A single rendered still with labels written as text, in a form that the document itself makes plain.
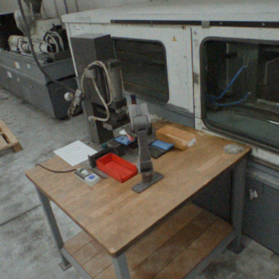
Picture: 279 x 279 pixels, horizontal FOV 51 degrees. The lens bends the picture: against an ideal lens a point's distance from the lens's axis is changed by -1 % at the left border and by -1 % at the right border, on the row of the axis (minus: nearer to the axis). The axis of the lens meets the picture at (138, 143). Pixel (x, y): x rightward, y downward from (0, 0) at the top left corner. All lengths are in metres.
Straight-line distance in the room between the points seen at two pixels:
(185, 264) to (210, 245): 0.24
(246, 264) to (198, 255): 0.42
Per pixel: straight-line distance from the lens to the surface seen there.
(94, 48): 1.80
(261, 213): 2.29
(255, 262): 2.48
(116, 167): 1.84
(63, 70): 4.99
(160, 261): 2.16
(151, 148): 1.96
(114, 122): 1.86
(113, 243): 1.38
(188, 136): 2.03
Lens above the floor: 1.89
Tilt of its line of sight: 28 degrees down
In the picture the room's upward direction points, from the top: 8 degrees counter-clockwise
